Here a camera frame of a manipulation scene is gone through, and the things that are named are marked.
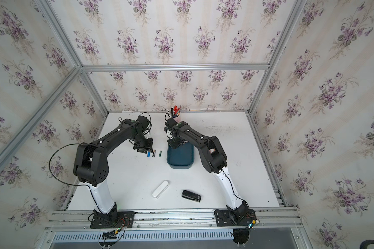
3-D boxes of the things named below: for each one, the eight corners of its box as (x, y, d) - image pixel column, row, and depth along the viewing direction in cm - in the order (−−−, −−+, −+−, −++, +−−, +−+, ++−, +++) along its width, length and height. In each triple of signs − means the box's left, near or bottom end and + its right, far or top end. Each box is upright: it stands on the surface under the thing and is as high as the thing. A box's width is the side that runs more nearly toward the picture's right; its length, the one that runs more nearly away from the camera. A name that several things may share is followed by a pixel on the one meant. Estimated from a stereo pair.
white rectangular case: (152, 195, 82) (151, 194, 79) (166, 181, 87) (165, 179, 84) (156, 200, 80) (155, 199, 78) (170, 185, 85) (170, 183, 83)
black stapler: (181, 197, 82) (181, 195, 79) (183, 191, 84) (182, 189, 81) (200, 202, 80) (200, 200, 77) (201, 196, 82) (201, 194, 79)
